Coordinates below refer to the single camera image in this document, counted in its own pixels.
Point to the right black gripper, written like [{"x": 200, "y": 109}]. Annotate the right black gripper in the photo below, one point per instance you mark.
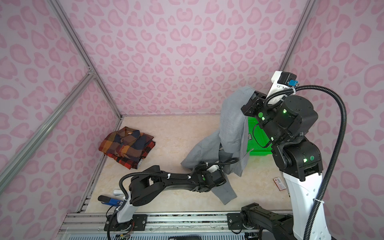
[{"x": 253, "y": 104}]

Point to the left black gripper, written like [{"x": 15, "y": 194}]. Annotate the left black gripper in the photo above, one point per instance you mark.
[{"x": 204, "y": 171}]

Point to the grey long sleeve shirt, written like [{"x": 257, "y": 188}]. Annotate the grey long sleeve shirt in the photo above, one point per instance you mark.
[{"x": 231, "y": 138}]

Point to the green plastic basket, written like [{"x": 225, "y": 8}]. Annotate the green plastic basket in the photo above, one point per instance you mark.
[{"x": 258, "y": 142}]

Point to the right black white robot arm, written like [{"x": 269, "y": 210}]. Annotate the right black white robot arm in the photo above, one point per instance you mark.
[{"x": 298, "y": 159}]

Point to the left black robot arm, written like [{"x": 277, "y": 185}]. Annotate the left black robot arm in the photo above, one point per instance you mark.
[{"x": 140, "y": 188}]

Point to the red white label card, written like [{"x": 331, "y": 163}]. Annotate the red white label card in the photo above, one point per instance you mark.
[{"x": 279, "y": 183}]

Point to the folded plaid flannel shirt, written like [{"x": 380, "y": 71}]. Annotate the folded plaid flannel shirt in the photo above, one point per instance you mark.
[{"x": 127, "y": 146}]

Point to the small white device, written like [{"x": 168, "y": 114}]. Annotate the small white device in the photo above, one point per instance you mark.
[{"x": 117, "y": 193}]

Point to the blue black tool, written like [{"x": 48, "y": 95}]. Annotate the blue black tool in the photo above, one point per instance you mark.
[{"x": 109, "y": 201}]

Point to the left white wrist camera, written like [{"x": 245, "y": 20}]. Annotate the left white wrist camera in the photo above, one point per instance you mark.
[{"x": 212, "y": 168}]

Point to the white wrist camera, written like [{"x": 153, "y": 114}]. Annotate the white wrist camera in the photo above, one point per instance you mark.
[
  {"x": 212, "y": 168},
  {"x": 281, "y": 81}
]

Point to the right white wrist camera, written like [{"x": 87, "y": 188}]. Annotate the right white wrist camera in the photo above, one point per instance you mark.
[{"x": 281, "y": 81}]

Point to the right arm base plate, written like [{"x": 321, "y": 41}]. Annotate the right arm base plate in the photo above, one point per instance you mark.
[{"x": 239, "y": 221}]

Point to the right corner aluminium post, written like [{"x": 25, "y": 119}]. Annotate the right corner aluminium post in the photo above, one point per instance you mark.
[{"x": 298, "y": 32}]

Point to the corner aluminium post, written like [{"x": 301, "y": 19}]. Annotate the corner aluminium post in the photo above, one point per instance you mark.
[
  {"x": 79, "y": 46},
  {"x": 298, "y": 32}
]

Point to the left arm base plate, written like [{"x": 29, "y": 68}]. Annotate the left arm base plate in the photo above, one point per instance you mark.
[{"x": 138, "y": 223}]

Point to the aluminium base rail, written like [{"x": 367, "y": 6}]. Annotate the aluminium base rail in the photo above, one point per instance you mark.
[{"x": 166, "y": 226}]

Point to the diagonal aluminium frame bar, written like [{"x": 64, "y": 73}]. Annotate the diagonal aluminium frame bar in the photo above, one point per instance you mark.
[{"x": 19, "y": 160}]

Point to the left corner aluminium post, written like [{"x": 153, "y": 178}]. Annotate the left corner aluminium post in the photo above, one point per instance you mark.
[{"x": 79, "y": 46}]

